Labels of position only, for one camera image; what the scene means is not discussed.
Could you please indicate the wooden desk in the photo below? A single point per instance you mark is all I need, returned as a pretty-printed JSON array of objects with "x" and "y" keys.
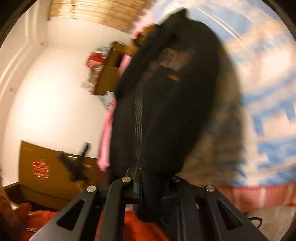
[{"x": 109, "y": 75}]

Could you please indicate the black Asics shirt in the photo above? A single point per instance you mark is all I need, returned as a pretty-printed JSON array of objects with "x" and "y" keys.
[{"x": 163, "y": 101}]

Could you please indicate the red sleeve forearm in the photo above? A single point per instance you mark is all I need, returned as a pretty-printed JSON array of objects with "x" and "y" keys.
[{"x": 95, "y": 214}]

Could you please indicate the beige window curtain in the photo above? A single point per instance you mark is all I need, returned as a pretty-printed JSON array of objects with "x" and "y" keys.
[{"x": 118, "y": 14}]

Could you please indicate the pink and blue bed blanket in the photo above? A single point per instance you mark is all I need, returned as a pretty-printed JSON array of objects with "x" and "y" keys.
[{"x": 248, "y": 151}]

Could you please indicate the brown wooden door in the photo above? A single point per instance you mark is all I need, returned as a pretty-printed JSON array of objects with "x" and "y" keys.
[{"x": 43, "y": 180}]

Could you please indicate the red gift bag on desk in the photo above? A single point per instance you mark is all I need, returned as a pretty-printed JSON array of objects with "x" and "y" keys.
[{"x": 95, "y": 59}]

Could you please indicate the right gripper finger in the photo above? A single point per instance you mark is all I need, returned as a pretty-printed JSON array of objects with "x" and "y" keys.
[{"x": 135, "y": 184}]

